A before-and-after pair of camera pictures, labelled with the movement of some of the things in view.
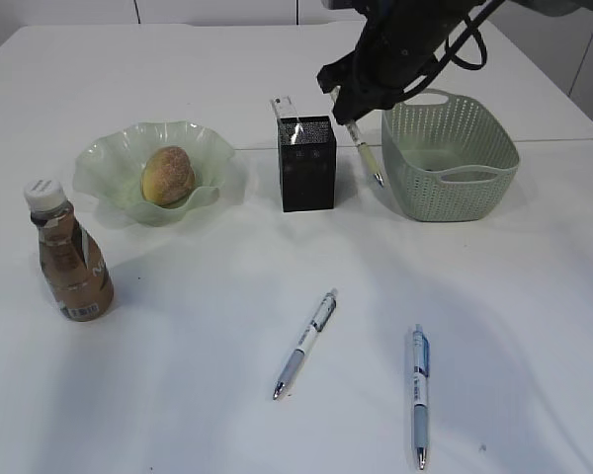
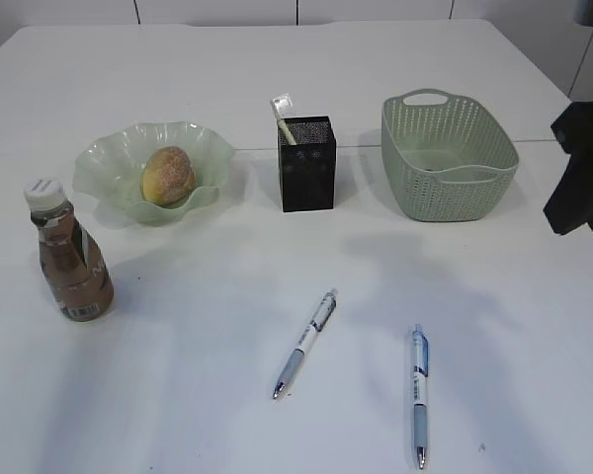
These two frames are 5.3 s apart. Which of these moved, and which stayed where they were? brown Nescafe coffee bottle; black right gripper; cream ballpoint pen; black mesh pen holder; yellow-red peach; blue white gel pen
Moved: black right gripper; cream ballpoint pen
Stayed: brown Nescafe coffee bottle; yellow-red peach; blue white gel pen; black mesh pen holder
